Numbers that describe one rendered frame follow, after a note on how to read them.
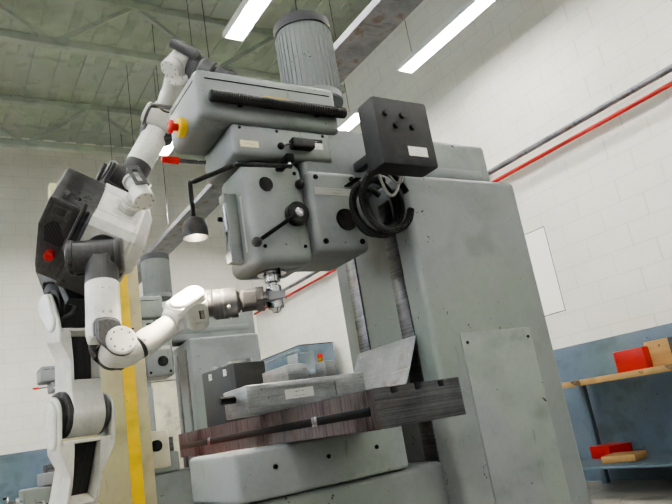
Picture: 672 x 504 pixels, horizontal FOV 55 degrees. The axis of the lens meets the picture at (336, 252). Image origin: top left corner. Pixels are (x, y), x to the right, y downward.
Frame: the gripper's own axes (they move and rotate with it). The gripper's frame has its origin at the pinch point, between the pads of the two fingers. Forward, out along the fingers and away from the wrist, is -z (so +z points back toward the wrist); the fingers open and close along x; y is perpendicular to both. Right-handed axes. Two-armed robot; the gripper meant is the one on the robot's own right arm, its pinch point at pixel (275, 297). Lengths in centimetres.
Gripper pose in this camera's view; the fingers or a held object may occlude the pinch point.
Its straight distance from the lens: 190.7
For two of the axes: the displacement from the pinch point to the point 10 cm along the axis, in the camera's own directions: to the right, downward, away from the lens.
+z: -9.8, 1.2, -1.4
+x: -1.0, 2.7, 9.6
